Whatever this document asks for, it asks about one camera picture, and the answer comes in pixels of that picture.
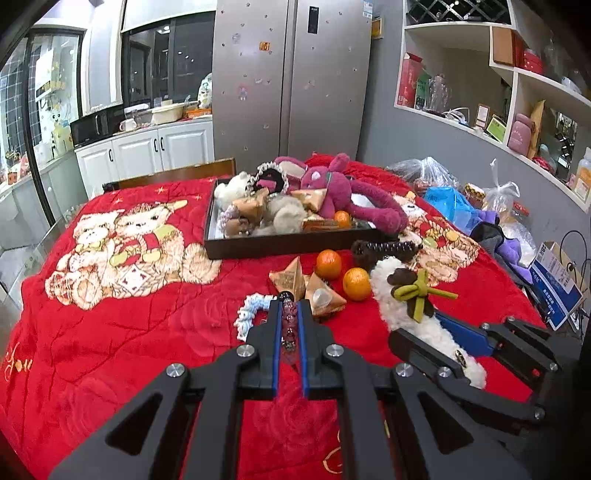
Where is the gold triangular snack packet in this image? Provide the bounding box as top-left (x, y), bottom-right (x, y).
top-left (269, 257), bottom-right (307, 302)

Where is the white plush toy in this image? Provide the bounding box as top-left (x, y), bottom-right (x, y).
top-left (213, 171), bottom-right (252, 211)

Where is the cream plastic basin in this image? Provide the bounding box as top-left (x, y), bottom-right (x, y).
top-left (151, 103), bottom-right (184, 125)

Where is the blue white knitted scrunchie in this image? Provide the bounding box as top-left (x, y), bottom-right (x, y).
top-left (233, 293), bottom-right (276, 342)

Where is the black lace scrunchie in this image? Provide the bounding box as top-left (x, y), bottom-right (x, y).
top-left (249, 162), bottom-right (290, 194)

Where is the red teddy bear blanket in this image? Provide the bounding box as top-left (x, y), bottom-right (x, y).
top-left (1, 179), bottom-right (544, 479)

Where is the beige fluffy plush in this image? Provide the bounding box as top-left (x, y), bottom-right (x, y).
top-left (252, 194), bottom-right (307, 236)

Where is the wooden chair back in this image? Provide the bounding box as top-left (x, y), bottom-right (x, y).
top-left (102, 158), bottom-right (236, 193)

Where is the silver double door fridge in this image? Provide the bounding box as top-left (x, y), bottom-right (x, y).
top-left (212, 0), bottom-right (374, 172)

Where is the clear plastic bag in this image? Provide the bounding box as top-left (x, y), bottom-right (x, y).
top-left (386, 157), bottom-right (460, 197)

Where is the blue plastic bag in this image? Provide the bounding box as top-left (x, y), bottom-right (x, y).
top-left (424, 186), bottom-right (481, 235)

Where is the mandarin in tray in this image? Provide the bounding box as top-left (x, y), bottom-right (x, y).
top-left (334, 210), bottom-right (353, 229)

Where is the purple cloth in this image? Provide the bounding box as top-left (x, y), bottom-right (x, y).
top-left (470, 210), bottom-right (532, 287)

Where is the black microwave oven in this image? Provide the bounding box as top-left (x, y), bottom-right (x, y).
top-left (70, 105), bottom-right (125, 148)

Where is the dark brown hair claw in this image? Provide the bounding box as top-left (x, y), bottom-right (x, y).
top-left (351, 240), bottom-right (422, 273)

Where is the orange mandarin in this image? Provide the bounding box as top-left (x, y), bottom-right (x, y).
top-left (342, 267), bottom-right (372, 301)
top-left (315, 249), bottom-right (342, 280)

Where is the white wall shelf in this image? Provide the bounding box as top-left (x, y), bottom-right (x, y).
top-left (394, 1), bottom-right (590, 212)

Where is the black rectangular tray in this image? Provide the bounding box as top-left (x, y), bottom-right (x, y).
top-left (204, 193), bottom-right (388, 260)

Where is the white kitchen cabinet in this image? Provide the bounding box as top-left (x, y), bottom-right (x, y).
top-left (75, 115), bottom-right (214, 199)

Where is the blue white cardboard box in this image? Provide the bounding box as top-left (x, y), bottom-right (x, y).
top-left (530, 242), bottom-right (589, 331)

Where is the brown doll head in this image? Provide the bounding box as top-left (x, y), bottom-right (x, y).
top-left (224, 217), bottom-right (252, 238)

